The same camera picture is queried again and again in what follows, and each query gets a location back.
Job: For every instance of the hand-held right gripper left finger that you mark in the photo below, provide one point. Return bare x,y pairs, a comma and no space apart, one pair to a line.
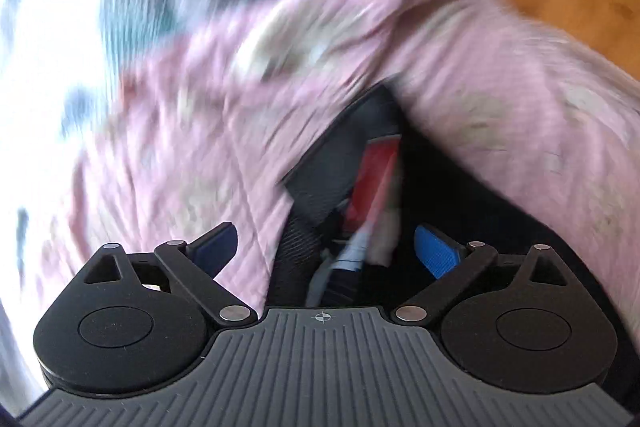
217,248

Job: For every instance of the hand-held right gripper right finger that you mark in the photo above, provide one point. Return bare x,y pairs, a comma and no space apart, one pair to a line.
437,252

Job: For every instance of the black shorts garment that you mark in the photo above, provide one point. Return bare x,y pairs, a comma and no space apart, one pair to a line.
450,187

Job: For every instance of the pink bear printed blanket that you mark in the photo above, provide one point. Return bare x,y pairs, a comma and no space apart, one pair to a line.
200,107

